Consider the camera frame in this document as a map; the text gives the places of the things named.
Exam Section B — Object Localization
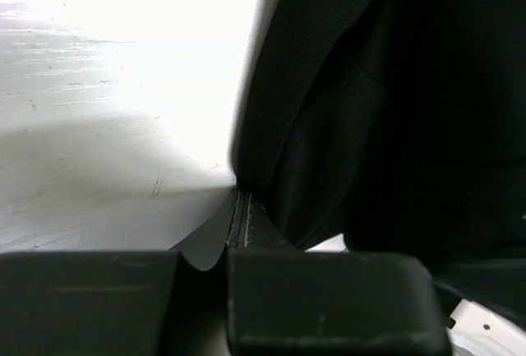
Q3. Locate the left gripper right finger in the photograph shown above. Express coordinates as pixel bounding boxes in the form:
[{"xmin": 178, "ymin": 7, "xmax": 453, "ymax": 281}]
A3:
[{"xmin": 238, "ymin": 192, "xmax": 298, "ymax": 251}]

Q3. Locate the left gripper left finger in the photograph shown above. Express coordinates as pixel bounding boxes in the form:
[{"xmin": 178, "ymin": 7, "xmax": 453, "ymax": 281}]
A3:
[{"xmin": 169, "ymin": 187, "xmax": 239, "ymax": 270}]

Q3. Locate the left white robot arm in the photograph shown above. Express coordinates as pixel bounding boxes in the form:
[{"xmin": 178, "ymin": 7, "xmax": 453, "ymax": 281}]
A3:
[{"xmin": 159, "ymin": 179, "xmax": 525, "ymax": 355}]

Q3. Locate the black skirt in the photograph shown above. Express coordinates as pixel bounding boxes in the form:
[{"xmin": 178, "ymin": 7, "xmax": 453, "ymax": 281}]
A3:
[{"xmin": 232, "ymin": 0, "xmax": 525, "ymax": 319}]

